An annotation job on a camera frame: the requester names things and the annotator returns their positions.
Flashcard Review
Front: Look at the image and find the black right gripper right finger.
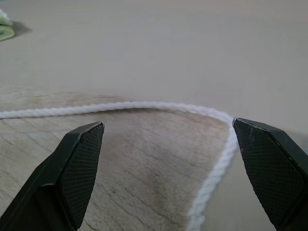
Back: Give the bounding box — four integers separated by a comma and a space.
231, 117, 308, 231

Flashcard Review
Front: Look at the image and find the beige towel with white edge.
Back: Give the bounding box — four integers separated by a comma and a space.
0, 85, 244, 231

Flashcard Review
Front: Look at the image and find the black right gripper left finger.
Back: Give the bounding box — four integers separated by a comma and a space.
0, 121, 105, 231

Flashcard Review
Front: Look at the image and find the light green folded towel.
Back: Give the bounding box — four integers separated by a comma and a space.
0, 9, 15, 42

